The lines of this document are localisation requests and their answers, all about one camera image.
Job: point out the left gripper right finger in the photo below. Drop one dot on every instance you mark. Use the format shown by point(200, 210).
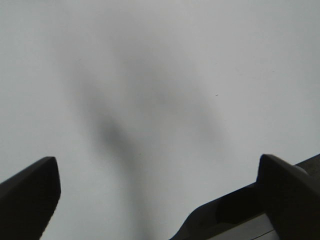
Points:
point(290, 198)

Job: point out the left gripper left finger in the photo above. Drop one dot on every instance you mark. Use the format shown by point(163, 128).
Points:
point(29, 199)

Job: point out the dark table edge frame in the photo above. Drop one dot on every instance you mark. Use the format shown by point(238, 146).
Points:
point(238, 215)

